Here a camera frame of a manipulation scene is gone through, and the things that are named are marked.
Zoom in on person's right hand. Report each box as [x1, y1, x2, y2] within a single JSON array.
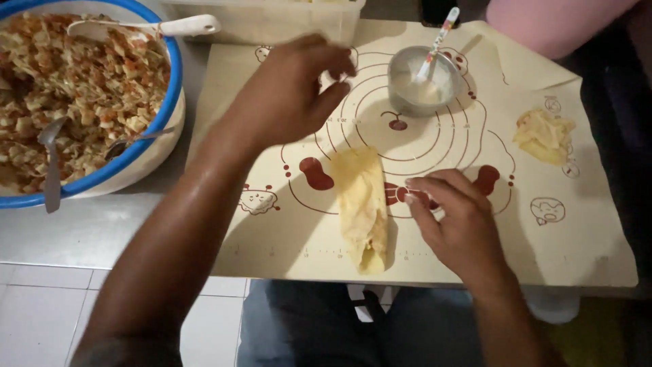
[[404, 169, 511, 284]]

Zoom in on person's left hand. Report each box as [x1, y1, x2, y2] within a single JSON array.
[[218, 34, 358, 152]]

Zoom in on cream printed pastry mat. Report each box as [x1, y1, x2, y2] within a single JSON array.
[[186, 19, 639, 288]]

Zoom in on translucent plastic container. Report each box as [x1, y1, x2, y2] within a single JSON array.
[[159, 0, 367, 47]]

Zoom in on rolled yellow pastry wrapper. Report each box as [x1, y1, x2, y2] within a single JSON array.
[[330, 146, 390, 276]]

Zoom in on crumpled yellow pastry scrap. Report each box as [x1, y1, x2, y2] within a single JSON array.
[[512, 107, 577, 166]]

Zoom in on white plastic serving spoon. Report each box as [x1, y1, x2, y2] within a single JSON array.
[[67, 14, 223, 41]]

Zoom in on blue rimmed white basin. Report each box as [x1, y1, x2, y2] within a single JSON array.
[[0, 0, 186, 210]]

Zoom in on small metal cup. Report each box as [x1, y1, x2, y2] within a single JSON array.
[[387, 45, 462, 118]]

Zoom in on person's blue jeans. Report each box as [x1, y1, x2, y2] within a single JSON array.
[[236, 279, 485, 367]]

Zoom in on patterned white plastic spoon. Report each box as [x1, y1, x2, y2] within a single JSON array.
[[415, 6, 460, 85]]

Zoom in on small metal spoon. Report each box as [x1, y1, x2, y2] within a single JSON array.
[[104, 127, 176, 162]]

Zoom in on black phone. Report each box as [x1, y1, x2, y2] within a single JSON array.
[[421, 0, 460, 29]]

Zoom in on shredded vegetable filling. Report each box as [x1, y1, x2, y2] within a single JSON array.
[[0, 12, 172, 194]]

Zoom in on large metal spoon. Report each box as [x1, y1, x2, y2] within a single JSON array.
[[37, 117, 68, 214]]

